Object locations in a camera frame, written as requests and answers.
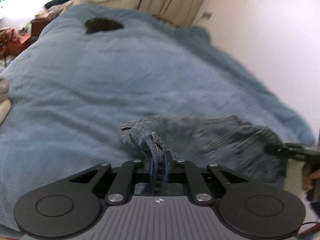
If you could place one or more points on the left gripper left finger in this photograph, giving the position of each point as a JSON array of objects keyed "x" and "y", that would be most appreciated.
[{"x": 128, "y": 175}]

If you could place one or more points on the black cat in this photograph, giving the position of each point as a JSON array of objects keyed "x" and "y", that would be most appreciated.
[{"x": 97, "y": 24}]

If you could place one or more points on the person's right hand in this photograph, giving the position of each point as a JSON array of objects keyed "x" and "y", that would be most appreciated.
[{"x": 308, "y": 177}]

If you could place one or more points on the grey folded sweater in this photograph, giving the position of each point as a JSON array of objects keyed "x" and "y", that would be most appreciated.
[{"x": 4, "y": 89}]

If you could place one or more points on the cream folded garment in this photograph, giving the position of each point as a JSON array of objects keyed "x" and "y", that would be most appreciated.
[{"x": 5, "y": 107}]

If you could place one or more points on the blue fleece blanket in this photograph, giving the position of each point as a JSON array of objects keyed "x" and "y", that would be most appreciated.
[{"x": 71, "y": 92}]

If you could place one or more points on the wall power outlet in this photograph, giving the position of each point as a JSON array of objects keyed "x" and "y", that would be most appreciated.
[{"x": 206, "y": 15}]

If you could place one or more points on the dark blue pillow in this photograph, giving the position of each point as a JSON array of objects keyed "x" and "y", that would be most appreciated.
[{"x": 54, "y": 3}]

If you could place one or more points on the blue denim shorts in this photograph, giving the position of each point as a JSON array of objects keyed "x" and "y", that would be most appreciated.
[{"x": 230, "y": 142}]

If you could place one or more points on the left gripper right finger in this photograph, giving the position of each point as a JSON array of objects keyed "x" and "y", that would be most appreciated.
[{"x": 189, "y": 175}]

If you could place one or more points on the dark wooden nightstand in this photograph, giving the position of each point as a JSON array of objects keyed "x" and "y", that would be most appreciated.
[{"x": 37, "y": 26}]

